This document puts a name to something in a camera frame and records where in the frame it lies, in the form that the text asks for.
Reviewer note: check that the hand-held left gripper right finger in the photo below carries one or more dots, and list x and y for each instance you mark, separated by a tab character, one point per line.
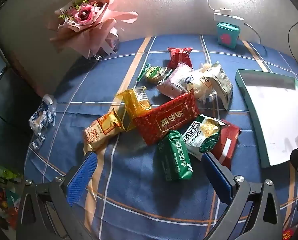
217	177

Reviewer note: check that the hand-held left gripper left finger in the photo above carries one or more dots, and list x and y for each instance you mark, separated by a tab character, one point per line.
80	177

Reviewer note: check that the dark red snack packet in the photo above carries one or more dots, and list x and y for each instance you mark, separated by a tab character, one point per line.
226	142

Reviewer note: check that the white and green chips packet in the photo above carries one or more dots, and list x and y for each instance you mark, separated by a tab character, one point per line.
201	135

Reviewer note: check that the green biscuit packet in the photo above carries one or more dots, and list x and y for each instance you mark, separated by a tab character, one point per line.
175	157

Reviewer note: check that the yellow biscuit packet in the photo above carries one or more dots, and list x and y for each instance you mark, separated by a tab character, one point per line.
104	127

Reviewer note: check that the teal cardboard tray box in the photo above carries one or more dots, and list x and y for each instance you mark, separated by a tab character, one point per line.
274	110

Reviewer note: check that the large red snack packet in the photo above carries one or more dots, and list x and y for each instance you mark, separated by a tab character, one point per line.
166	117

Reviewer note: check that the orange gold snack packet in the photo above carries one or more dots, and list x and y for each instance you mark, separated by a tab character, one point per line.
136	102

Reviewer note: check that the clear bread packet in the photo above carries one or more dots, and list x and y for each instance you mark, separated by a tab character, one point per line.
197	85

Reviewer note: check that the pale green white packet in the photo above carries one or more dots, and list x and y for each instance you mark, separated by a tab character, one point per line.
222	82

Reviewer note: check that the pink snack packet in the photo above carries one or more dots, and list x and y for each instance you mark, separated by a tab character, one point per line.
174	82

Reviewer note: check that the green-edged clear cracker packet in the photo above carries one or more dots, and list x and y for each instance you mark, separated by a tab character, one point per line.
154	73

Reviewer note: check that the small red snack packet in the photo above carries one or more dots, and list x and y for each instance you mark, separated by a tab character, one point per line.
180	56

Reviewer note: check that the red paper ornament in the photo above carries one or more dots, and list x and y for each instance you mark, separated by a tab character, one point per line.
288	235

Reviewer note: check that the crumpled blue white wrapper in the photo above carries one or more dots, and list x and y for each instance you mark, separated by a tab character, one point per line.
42	116

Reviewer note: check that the blue plaid bed sheet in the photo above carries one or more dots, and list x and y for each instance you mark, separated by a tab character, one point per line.
89	85

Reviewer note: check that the dark cabinet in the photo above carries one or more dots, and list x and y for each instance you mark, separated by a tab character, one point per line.
3	92

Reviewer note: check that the glass vase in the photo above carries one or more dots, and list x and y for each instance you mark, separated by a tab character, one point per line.
113	41

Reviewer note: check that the teal box with pink print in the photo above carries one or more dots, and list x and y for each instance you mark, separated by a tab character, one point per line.
227	36

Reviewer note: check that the pink flower bouquet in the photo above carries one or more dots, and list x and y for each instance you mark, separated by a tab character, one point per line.
89	20

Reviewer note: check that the white power strip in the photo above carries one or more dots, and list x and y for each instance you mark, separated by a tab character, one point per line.
231	20

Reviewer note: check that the white gooseneck lamp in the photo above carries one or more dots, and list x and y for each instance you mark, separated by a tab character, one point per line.
224	11

